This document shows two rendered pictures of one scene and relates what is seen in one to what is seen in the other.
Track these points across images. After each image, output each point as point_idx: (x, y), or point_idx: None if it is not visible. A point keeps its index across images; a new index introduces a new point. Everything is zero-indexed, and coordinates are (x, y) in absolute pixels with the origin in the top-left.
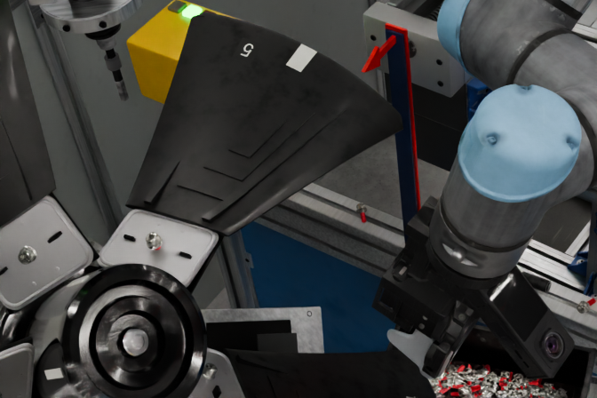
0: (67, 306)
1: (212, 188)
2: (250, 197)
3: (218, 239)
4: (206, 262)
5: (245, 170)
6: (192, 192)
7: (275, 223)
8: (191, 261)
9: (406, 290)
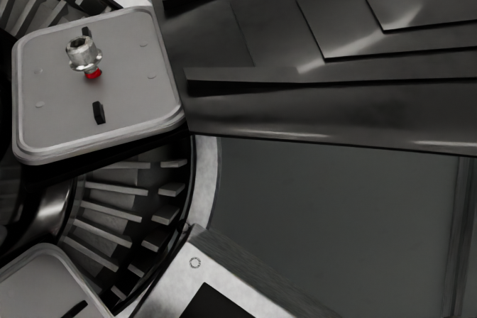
0: None
1: (265, 40)
2: (307, 97)
3: (179, 129)
4: (118, 152)
5: (353, 45)
6: (233, 26)
7: None
8: (91, 129)
9: None
